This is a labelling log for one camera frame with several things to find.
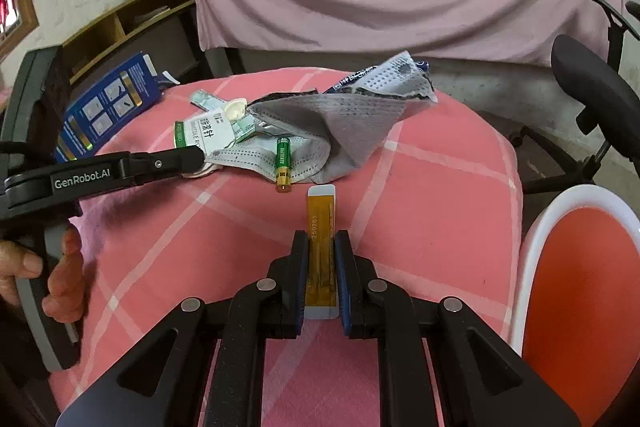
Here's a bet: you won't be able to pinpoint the wooden wall shelf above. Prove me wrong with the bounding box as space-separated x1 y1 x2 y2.
60 0 201 85

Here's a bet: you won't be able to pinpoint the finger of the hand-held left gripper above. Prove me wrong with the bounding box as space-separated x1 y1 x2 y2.
127 146 207 188

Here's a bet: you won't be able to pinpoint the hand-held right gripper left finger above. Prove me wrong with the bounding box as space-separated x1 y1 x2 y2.
55 230 311 427

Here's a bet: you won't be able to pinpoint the white basin red inside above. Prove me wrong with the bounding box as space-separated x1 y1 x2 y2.
509 184 640 427

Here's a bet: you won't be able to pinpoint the black office chair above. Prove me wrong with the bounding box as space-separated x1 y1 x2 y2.
507 0 640 196

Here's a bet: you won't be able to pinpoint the green battery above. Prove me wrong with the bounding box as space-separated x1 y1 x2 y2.
274 137 294 194

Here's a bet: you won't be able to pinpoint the blue cardboard box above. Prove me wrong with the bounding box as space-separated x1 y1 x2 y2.
52 53 181 164

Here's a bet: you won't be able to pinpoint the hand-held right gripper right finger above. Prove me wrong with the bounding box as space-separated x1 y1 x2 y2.
334 230 583 427

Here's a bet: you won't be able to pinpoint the light grey face mask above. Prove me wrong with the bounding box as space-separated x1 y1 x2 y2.
205 136 332 186

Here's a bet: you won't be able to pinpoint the dark blue snack wrapper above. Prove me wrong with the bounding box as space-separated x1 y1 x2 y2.
325 59 432 96

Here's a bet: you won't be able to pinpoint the person's left hand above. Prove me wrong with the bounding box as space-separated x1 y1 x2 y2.
0 227 87 323

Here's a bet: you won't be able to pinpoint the clear plastic blister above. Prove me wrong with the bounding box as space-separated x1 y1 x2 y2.
222 99 248 122

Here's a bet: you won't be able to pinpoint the wooden window frame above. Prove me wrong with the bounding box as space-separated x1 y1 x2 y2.
0 0 40 50

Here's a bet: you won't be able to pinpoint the white green medicine box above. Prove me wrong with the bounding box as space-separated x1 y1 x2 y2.
173 109 236 158

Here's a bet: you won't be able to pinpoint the dark grey face mask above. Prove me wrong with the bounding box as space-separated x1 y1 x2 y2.
247 52 439 185

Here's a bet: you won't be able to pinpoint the small green white packet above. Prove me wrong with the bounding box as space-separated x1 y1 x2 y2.
235 114 259 142
190 89 226 112

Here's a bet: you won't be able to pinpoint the orange strip white ends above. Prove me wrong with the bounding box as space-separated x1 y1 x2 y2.
305 185 341 320

